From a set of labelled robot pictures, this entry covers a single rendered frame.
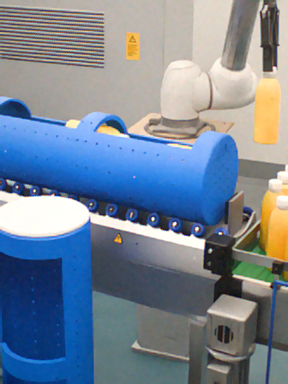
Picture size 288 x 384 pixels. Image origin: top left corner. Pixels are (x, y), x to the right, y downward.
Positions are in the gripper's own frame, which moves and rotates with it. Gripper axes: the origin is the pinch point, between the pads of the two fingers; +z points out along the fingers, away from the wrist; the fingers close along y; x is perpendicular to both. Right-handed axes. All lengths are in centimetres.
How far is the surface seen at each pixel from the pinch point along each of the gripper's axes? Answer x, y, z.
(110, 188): -48, 8, 39
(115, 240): -49, 6, 57
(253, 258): 0, 18, 53
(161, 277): -33, 5, 68
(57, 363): -53, 37, 86
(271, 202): 0.6, 0.6, 42.0
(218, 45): -113, -284, 14
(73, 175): -61, 8, 36
